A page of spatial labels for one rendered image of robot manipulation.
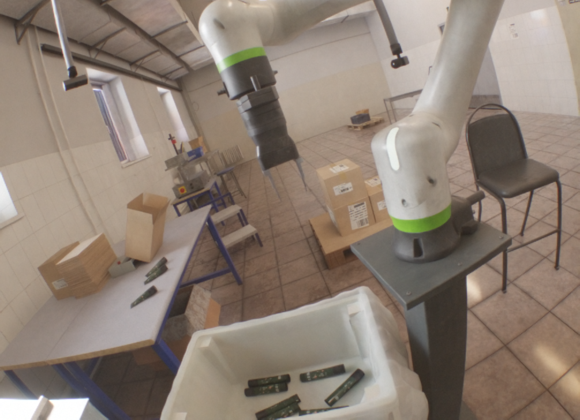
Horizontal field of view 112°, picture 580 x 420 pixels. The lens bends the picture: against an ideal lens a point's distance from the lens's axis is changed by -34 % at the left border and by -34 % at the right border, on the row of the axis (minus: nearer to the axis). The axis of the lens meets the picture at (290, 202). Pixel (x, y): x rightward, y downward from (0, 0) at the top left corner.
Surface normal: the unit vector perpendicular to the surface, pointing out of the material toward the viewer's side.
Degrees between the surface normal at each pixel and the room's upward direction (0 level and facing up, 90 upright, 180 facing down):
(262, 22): 112
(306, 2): 105
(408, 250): 66
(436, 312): 90
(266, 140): 98
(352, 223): 90
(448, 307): 90
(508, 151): 77
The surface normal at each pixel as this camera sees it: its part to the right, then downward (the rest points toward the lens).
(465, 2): -0.81, 0.38
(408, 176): -0.44, 0.44
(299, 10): -0.44, 0.76
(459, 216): 0.13, 0.11
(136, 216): -0.01, 0.65
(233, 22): 0.32, 0.44
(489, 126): -0.19, 0.14
